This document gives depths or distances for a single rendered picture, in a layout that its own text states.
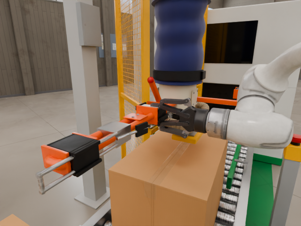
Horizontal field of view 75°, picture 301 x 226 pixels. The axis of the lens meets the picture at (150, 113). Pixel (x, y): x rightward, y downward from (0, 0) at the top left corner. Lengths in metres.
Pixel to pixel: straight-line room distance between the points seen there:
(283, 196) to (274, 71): 0.76
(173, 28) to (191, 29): 0.07
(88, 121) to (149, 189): 1.14
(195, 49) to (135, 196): 0.62
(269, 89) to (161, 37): 0.43
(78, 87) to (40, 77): 6.93
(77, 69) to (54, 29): 7.18
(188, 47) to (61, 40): 8.27
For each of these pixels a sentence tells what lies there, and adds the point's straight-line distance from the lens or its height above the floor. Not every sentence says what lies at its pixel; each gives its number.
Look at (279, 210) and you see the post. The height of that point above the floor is 0.65.
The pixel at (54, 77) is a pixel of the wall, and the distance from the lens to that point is 8.82.
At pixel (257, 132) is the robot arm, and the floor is 1.21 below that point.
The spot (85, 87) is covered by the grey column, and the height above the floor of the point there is 1.14.
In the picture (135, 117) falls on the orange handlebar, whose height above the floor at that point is 1.21.
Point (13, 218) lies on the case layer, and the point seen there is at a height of 0.54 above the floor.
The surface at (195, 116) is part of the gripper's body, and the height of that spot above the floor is 1.22.
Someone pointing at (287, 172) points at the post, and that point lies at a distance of 1.17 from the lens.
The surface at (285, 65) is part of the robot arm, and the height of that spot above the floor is 1.37.
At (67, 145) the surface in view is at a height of 1.22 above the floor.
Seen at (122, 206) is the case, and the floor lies 0.79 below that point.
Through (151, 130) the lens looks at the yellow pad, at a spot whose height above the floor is 1.09.
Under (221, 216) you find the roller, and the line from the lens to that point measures 1.29.
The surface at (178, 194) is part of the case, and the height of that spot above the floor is 0.94.
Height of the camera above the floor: 1.39
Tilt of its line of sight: 16 degrees down
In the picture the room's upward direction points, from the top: straight up
